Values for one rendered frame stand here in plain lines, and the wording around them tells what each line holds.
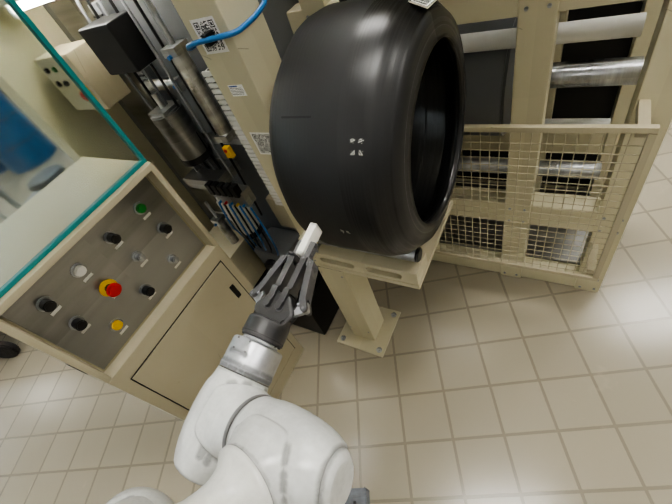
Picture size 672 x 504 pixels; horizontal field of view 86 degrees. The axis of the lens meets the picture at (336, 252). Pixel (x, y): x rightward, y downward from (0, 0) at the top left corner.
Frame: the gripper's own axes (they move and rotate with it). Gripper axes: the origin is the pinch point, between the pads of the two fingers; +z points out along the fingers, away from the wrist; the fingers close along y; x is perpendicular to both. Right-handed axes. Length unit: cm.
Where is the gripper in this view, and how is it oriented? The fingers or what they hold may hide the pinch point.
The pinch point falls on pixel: (309, 242)
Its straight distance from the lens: 69.2
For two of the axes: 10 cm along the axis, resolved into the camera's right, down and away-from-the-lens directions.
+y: -8.6, -1.7, 4.9
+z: 3.8, -8.5, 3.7
